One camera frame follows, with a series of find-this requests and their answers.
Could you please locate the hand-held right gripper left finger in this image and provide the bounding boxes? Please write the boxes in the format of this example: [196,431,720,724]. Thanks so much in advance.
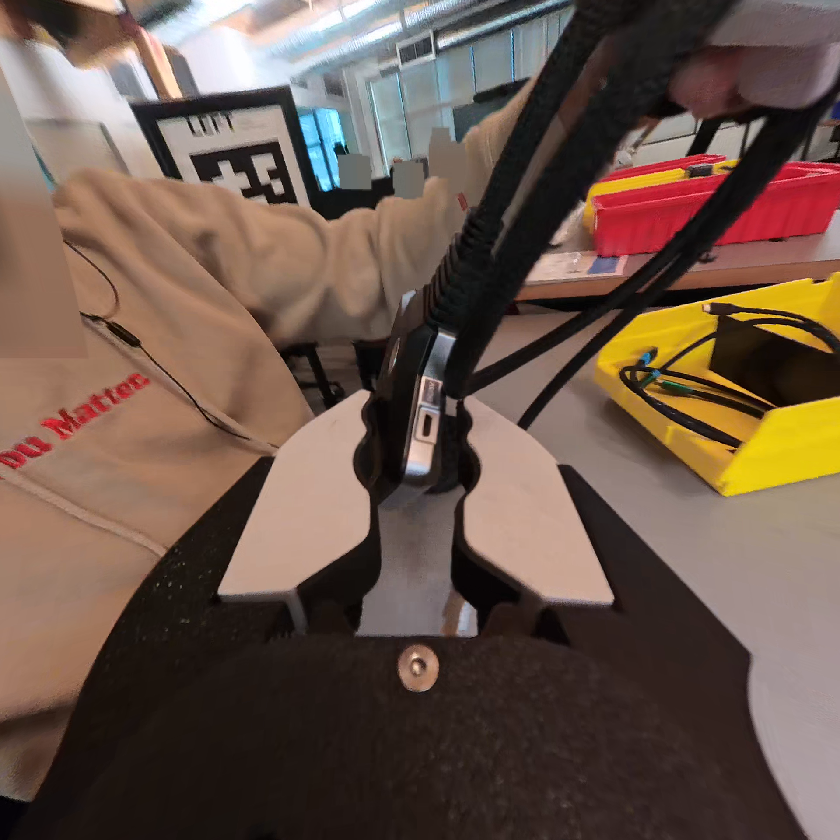
[217,388,382,605]

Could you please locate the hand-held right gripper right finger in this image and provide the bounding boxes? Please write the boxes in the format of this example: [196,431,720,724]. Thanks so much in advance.
[451,395,616,608]

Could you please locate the green plug braided hdmi cable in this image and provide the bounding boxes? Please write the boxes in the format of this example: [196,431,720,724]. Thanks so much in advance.
[619,351,770,452]

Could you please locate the yellow plastic bin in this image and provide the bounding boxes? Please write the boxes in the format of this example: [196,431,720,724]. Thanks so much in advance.
[594,274,840,497]
[583,167,742,234]

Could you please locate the black braided hub cable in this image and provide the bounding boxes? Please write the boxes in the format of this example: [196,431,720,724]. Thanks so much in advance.
[423,0,840,431]

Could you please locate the person's left forearm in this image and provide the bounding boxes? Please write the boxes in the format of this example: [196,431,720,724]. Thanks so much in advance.
[56,75,559,347]

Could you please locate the person's left hand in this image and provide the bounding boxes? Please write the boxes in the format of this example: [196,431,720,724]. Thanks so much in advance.
[668,47,753,120]

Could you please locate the long red bin white label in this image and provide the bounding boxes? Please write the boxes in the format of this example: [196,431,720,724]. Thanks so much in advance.
[592,161,840,258]

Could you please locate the person's beige hoodie torso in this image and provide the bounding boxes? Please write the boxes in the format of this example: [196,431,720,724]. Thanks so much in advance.
[0,262,316,803]

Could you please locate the black bin divider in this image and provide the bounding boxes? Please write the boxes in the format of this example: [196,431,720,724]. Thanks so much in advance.
[709,315,840,412]

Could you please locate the black monitor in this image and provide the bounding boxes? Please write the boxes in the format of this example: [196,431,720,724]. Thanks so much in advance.
[308,176,396,222]

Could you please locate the rectangular air vent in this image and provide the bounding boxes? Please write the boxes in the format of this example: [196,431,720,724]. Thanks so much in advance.
[395,33,438,68]

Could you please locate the framed marker sign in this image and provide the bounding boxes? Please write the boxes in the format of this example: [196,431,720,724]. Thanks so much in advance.
[130,85,314,209]

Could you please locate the silver air duct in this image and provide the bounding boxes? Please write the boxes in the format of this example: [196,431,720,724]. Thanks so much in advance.
[262,0,578,61]

